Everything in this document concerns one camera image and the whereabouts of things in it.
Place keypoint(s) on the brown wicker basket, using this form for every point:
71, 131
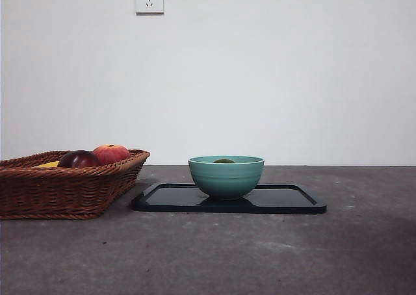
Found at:
58, 191

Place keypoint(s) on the teal ceramic bowl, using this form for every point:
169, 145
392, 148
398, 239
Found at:
226, 181

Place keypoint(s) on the red peach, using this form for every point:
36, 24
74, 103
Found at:
112, 153

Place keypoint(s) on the black rectangular tray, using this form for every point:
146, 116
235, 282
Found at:
286, 199

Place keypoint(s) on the dark purple plum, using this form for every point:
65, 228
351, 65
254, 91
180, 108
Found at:
79, 159

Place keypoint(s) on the yellow fruit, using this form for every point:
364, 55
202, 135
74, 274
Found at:
48, 164

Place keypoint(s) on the green avocado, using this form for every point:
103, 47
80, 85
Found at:
223, 160

